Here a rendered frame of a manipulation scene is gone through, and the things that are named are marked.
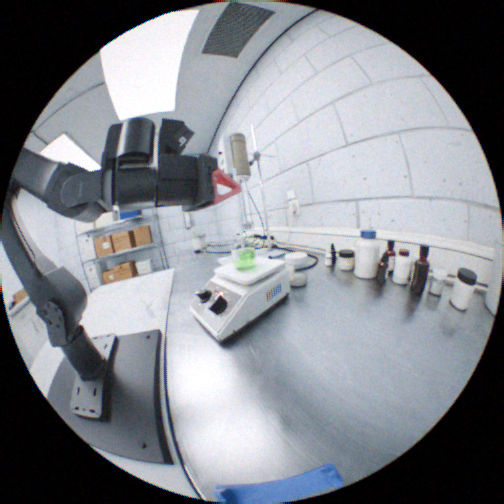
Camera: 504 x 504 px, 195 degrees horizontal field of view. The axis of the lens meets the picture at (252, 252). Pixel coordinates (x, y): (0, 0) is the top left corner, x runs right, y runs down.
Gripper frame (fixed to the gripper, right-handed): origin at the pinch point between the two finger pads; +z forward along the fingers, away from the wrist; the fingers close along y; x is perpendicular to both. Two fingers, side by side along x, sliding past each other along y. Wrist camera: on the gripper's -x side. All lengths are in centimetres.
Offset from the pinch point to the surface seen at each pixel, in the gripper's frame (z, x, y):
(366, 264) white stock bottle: 24.8, 19.6, -19.9
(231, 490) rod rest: -23.1, 24.7, -22.0
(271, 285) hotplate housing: 2.1, 18.9, -4.6
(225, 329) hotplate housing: -9.3, 22.3, -4.4
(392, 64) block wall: 33, -52, -50
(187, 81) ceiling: 16, -131, 73
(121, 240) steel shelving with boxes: -42, 2, 229
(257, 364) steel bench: -9.4, 25.2, -11.1
